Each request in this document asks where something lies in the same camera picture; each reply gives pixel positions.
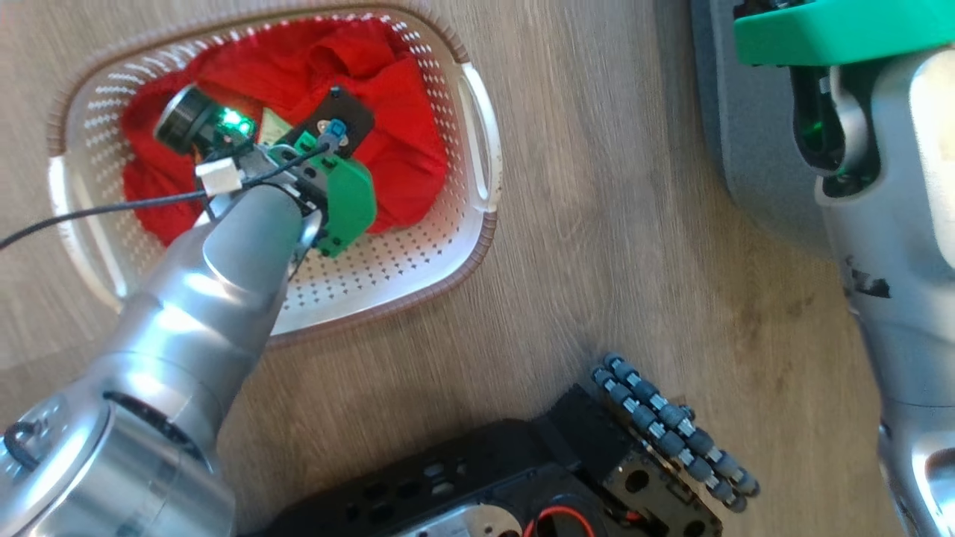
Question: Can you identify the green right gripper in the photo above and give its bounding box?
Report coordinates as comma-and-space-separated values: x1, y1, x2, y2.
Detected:
733, 0, 955, 68

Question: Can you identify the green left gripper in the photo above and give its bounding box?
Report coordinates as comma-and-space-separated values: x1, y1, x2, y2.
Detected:
292, 131, 378, 258

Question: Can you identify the red clothing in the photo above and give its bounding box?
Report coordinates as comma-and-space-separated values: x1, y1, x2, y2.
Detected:
121, 16, 448, 247

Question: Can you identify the white perforated laundry basket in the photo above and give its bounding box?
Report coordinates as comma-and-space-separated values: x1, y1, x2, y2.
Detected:
46, 4, 502, 345

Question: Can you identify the grey fabric sofa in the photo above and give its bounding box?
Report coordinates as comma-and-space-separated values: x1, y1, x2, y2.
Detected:
690, 0, 836, 258

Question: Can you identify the omni wheel with grey rollers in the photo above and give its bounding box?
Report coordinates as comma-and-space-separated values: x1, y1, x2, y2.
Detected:
593, 353, 760, 514

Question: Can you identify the white cable connector block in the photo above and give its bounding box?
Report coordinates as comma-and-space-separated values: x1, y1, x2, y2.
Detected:
195, 158, 243, 197

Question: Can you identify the thin black cable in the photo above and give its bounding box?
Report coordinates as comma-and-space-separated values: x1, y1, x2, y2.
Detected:
0, 145, 333, 251

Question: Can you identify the red cable loop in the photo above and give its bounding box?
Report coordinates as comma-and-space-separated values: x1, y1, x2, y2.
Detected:
522, 506, 596, 537

